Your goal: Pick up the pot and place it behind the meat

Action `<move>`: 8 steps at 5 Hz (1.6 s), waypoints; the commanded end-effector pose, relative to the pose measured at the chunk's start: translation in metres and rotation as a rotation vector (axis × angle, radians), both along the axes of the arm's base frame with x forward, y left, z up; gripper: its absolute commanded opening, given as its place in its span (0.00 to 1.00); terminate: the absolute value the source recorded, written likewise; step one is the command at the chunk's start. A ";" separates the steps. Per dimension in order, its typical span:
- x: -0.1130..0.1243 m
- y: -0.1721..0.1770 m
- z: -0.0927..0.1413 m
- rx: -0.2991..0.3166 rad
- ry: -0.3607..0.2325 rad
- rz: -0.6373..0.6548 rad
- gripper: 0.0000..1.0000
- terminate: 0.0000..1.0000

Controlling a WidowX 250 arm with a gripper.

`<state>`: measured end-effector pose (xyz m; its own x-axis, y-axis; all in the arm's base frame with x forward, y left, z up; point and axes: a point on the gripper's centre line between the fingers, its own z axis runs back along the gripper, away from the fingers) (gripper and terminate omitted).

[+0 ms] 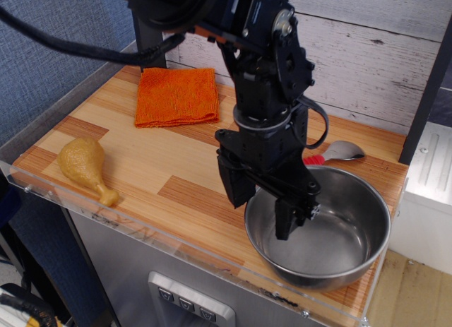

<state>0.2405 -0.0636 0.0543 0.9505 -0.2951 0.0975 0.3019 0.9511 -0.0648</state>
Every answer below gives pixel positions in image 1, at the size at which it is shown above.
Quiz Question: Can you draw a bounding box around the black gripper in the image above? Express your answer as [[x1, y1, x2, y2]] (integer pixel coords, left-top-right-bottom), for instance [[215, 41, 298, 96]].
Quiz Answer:
[[215, 104, 320, 240]]

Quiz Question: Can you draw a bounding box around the silver steel bowl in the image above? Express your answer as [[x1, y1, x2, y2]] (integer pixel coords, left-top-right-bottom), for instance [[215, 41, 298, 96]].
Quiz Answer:
[[244, 166, 391, 292]]

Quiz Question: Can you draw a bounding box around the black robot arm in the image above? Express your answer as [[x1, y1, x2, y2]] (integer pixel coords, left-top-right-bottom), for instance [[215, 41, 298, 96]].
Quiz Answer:
[[126, 0, 321, 240]]

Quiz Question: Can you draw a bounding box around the folded orange cloth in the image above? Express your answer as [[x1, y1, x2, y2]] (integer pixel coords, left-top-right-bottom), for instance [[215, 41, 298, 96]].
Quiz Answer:
[[135, 68, 220, 128]]

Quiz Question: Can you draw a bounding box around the silver button control panel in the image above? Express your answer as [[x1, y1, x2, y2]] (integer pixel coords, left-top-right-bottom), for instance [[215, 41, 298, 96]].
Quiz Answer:
[[148, 271, 236, 327]]

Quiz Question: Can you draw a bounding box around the white ribbed side box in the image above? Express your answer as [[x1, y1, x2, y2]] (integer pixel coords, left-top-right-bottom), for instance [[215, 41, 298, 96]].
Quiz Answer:
[[389, 122, 451, 274]]

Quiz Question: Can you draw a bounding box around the clear acrylic edge guard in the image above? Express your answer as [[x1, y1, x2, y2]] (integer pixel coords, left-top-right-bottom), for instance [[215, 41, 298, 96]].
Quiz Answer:
[[0, 160, 410, 327]]

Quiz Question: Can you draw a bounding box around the plastic toy chicken drumstick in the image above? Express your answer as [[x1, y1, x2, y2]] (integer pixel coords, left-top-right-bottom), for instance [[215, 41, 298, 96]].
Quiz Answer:
[[56, 137, 119, 207]]

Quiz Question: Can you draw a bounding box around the yellow object bottom left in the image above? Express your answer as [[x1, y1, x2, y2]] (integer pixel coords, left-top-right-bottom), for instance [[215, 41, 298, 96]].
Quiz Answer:
[[25, 316, 60, 327]]

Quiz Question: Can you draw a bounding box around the red handled metal spoon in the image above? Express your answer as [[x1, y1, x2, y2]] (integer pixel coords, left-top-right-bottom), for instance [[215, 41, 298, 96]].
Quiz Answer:
[[303, 141, 366, 165]]

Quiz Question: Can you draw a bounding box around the dark right vertical post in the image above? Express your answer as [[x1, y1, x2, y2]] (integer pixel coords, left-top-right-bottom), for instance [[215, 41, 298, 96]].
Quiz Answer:
[[398, 20, 451, 165]]

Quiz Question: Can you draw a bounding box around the dark vertical post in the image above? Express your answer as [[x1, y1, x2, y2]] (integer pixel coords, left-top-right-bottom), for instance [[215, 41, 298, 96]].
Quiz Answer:
[[128, 0, 165, 51], [398, 20, 451, 165]]

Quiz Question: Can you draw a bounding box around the black braided cable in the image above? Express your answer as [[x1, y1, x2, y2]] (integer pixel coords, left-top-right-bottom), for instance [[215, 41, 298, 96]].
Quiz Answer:
[[0, 5, 186, 66]]

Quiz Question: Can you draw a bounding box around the dark left vertical post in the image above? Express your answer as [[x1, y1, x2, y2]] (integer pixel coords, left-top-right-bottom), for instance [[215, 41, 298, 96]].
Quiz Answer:
[[128, 0, 165, 51]]

